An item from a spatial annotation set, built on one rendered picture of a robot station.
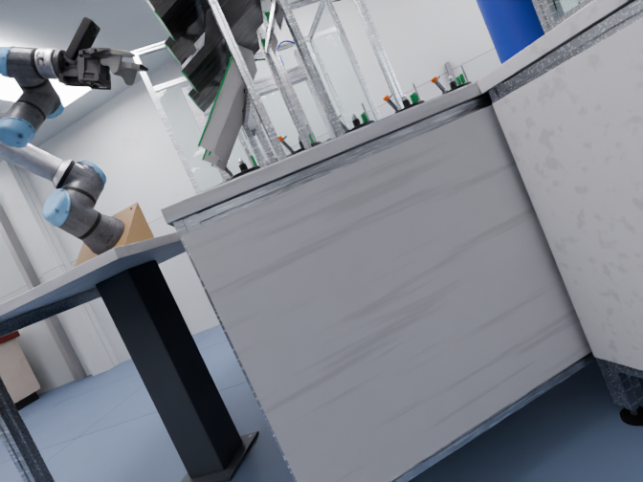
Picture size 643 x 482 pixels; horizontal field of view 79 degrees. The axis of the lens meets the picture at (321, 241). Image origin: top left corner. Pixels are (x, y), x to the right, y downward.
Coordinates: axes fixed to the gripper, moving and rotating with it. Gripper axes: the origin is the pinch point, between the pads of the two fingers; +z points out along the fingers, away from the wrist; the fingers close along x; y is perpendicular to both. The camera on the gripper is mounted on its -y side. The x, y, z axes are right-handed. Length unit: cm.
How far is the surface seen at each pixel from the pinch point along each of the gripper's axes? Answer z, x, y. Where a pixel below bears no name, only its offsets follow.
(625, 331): 110, 36, 64
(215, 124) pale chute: 22.1, 7.0, 18.3
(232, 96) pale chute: 26.1, 7.0, 10.8
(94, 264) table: -6, 11, 54
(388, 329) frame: 62, 31, 65
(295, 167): 43, 32, 32
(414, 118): 68, 27, 20
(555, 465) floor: 102, 28, 97
